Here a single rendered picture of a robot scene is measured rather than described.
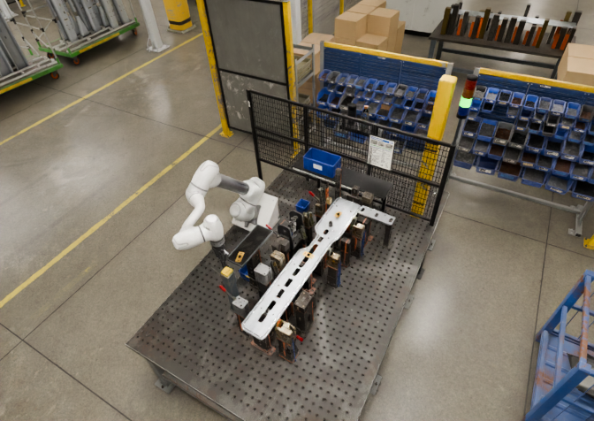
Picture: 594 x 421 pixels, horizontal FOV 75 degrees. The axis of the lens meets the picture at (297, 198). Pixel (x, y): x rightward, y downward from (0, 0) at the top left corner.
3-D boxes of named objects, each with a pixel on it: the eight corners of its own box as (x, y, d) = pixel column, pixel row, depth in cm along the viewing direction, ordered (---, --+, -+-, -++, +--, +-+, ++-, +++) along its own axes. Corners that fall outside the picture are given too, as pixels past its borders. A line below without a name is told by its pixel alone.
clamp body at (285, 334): (294, 366, 256) (291, 340, 231) (276, 355, 262) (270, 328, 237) (302, 353, 262) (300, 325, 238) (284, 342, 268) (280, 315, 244)
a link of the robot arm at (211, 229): (221, 226, 239) (201, 234, 235) (216, 209, 229) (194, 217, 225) (227, 238, 232) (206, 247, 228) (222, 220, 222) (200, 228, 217)
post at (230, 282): (238, 314, 285) (228, 279, 255) (230, 310, 288) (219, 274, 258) (244, 306, 290) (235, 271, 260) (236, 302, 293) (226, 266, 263)
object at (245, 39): (304, 154, 541) (298, -2, 404) (299, 159, 532) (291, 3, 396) (226, 131, 592) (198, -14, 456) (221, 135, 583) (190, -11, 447)
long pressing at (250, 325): (266, 344, 237) (266, 342, 236) (237, 326, 247) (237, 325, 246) (362, 205, 321) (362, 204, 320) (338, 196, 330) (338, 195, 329)
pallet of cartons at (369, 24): (374, 88, 668) (380, 26, 596) (333, 79, 701) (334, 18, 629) (400, 62, 740) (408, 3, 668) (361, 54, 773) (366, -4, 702)
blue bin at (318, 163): (332, 178, 342) (332, 166, 333) (302, 168, 354) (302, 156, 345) (341, 167, 352) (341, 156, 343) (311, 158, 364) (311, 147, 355)
